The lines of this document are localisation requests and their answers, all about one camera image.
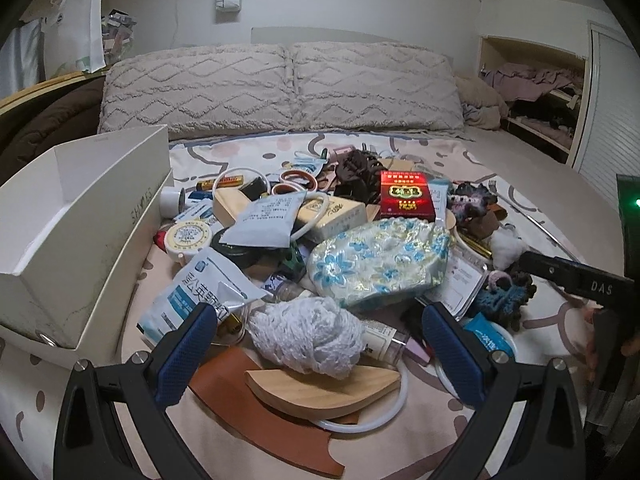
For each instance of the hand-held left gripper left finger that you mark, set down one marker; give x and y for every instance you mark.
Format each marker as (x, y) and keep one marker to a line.
(185, 355)

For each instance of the small white bottle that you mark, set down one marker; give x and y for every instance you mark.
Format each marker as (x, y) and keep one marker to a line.
(172, 202)

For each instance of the small pink item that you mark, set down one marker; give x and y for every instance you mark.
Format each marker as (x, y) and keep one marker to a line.
(342, 151)

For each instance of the green plastic item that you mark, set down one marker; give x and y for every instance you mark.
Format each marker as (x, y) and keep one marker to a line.
(292, 260)

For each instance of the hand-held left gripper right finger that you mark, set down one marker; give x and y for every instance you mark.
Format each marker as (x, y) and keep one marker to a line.
(452, 355)

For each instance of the dark frilly floral item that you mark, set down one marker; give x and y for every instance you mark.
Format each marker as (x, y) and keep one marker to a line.
(470, 200)

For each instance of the small glass bottle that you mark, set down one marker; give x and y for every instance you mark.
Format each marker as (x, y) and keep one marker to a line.
(385, 340)

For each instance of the brown leather piece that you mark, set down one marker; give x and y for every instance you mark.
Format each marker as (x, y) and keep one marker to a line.
(260, 410)

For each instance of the cream soap box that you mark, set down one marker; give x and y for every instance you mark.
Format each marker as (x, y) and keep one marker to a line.
(332, 217)

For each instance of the large blue white pouch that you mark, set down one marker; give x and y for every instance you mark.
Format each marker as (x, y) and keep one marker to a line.
(195, 300)

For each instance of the black round compact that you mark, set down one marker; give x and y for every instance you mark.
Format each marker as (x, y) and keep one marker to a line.
(240, 255)

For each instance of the beige plush cushion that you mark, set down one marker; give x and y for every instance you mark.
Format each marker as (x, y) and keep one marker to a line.
(480, 97)

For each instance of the pink clothes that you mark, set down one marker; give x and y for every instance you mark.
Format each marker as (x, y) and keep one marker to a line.
(530, 77)

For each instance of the dark blue crochet item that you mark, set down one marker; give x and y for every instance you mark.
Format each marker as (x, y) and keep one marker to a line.
(505, 297)

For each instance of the white blue mask pouch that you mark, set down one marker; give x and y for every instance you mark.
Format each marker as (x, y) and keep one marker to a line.
(307, 165)

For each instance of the cream round tape measure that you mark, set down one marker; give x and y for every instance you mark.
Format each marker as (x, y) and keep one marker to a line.
(187, 235)

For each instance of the white louvre door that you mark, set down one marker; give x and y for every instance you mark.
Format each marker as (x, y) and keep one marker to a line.
(600, 110)

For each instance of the red cigarette box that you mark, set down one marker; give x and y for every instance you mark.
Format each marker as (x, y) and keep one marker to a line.
(405, 195)

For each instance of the grey curtain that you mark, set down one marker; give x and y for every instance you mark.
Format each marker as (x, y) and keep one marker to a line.
(25, 55)

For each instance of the white pompom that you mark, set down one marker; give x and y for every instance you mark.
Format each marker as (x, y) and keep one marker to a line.
(505, 250)

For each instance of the wooden shelf unit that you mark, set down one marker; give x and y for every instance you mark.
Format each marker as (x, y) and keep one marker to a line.
(50, 87)

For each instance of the dark brown comforter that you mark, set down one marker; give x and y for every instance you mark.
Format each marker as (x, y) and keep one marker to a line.
(55, 120)

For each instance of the curved wooden piece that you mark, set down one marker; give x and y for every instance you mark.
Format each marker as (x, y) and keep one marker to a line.
(325, 387)

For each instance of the closet shelf niche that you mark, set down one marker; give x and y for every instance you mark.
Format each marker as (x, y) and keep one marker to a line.
(535, 125)

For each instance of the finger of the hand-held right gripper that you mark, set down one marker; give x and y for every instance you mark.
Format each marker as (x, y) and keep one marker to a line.
(575, 280)

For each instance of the blue wet wipe pack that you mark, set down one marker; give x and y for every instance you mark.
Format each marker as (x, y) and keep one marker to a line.
(487, 342)

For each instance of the white card packet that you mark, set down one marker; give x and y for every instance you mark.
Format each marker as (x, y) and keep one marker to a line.
(465, 280)

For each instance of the brown hair claw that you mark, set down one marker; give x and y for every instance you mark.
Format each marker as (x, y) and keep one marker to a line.
(357, 170)

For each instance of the beige headboard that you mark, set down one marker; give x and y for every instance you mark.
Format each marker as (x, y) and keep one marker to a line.
(350, 35)

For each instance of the white net scrubber ball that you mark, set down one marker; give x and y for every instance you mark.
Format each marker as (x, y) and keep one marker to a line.
(310, 332)

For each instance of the floral embroidered pouch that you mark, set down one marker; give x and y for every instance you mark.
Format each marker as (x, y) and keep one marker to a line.
(375, 260)

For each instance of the person's right hand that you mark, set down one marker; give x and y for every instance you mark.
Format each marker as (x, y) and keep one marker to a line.
(632, 346)

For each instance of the white cardboard box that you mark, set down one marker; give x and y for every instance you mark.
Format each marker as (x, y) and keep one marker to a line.
(75, 210)

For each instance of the pile of small packets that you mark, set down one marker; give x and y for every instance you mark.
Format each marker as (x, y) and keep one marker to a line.
(119, 30)

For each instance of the black tape roll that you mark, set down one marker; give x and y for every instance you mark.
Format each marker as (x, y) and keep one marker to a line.
(252, 187)

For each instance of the white tote bag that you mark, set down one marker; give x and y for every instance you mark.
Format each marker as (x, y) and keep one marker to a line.
(75, 30)

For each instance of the metal telescopic back scratcher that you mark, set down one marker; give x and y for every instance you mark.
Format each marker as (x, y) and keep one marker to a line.
(492, 182)

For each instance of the wooden block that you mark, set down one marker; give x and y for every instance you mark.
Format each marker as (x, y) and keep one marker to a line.
(232, 207)

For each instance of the pale blue sachet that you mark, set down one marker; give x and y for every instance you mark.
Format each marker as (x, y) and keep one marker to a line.
(270, 220)

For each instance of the beige textured pillow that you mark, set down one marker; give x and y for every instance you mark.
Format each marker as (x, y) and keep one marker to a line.
(200, 90)
(375, 85)

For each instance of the blue white box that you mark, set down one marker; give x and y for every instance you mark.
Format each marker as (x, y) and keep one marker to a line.
(200, 210)

